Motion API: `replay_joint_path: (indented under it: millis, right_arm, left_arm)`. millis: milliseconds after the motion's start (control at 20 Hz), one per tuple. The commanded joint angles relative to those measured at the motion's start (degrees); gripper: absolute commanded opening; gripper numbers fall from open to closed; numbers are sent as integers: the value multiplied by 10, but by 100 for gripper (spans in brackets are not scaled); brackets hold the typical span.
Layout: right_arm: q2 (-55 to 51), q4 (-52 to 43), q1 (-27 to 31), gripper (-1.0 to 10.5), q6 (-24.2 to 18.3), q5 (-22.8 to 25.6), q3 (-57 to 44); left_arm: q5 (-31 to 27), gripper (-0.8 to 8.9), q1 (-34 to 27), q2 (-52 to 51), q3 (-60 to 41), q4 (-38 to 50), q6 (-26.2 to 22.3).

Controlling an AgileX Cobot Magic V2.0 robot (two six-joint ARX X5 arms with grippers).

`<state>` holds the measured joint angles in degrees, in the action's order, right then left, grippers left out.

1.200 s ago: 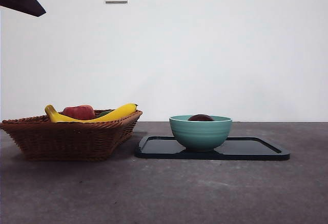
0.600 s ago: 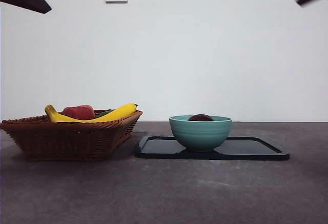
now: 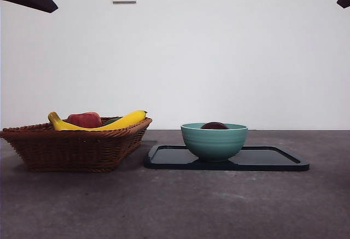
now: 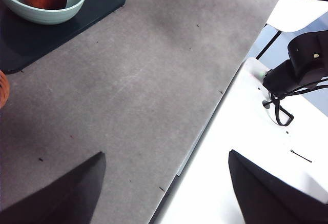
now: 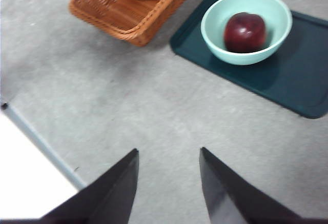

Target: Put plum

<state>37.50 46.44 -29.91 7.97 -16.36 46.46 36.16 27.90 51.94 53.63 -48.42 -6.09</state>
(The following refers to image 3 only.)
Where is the teal ceramic bowl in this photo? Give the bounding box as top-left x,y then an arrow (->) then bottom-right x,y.
180,123 -> 249,163

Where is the green vegetable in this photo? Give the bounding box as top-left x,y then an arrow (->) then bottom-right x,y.
102,116 -> 121,126

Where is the yellow banana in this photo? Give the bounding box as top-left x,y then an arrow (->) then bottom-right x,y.
48,109 -> 148,132

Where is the red apple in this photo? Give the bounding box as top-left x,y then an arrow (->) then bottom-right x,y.
67,112 -> 103,128

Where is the dark red plum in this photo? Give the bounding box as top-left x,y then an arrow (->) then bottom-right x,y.
200,121 -> 229,130

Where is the black rectangular tray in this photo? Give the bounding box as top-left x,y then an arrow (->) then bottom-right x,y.
144,144 -> 311,172

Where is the brown wicker basket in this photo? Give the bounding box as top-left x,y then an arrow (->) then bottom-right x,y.
0,117 -> 153,173

